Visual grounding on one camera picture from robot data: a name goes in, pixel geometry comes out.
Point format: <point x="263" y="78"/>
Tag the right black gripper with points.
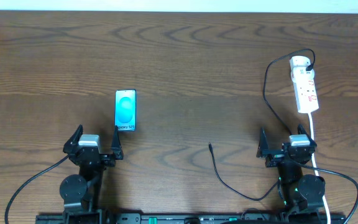
<point x="275" y="157"/>

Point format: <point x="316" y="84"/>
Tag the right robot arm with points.
<point x="302" y="194"/>

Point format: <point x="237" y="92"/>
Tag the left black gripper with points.
<point x="116" y="155"/>

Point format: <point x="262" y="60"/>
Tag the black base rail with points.
<point x="136" y="218"/>

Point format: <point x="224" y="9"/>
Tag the white USB charger adapter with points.
<point x="300" y="74"/>

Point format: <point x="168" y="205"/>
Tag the Galaxy smartphone cyan screen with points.
<point x="125" y="109"/>

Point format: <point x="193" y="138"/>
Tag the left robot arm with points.
<point x="80" y="192"/>

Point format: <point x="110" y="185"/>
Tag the white power strip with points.
<point x="305" y="92"/>

